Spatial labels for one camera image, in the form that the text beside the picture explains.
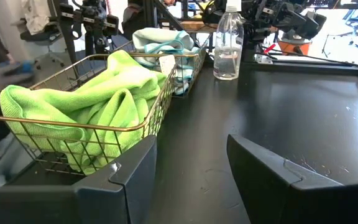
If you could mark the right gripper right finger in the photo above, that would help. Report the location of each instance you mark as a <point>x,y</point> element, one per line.
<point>291,199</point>

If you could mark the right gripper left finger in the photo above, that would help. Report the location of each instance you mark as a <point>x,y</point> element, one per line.
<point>104,199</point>

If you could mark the orange bucket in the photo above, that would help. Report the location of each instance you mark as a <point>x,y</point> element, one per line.
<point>294,46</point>

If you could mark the clear spray bottle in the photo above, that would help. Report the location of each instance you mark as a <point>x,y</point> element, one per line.
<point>228,46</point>

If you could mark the black table mat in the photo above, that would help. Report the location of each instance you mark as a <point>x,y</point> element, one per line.
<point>291,118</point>

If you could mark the white cloth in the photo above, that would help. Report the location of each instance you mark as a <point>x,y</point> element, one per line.
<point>36,15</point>

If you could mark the black clamp device silver rail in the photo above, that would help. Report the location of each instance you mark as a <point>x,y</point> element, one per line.
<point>95,21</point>

